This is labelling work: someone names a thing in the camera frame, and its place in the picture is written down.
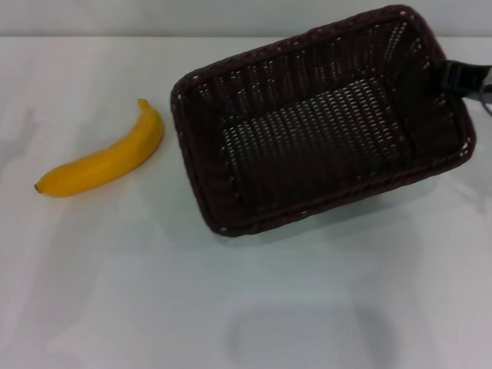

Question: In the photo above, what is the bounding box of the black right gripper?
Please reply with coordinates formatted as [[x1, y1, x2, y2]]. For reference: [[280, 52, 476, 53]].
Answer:
[[440, 60, 492, 104]]

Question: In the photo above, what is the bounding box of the dark brown woven basket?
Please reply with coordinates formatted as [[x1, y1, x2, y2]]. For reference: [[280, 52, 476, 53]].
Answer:
[[170, 4, 477, 238]]

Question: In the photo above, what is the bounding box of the yellow banana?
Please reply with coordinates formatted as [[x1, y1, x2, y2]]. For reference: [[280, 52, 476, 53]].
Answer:
[[33, 98, 165, 198]]

